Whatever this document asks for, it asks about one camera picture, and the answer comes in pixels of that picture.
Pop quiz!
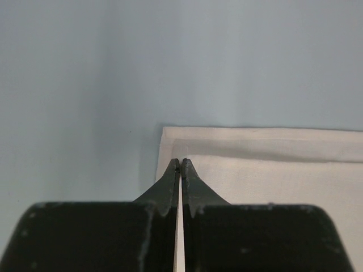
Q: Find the white cloth napkin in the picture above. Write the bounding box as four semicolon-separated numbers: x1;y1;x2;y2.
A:
157;127;362;271

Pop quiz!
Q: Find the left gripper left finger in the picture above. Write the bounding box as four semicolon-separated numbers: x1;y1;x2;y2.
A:
1;159;180;271

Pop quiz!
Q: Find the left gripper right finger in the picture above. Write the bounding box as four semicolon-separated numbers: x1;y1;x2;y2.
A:
181;159;353;271

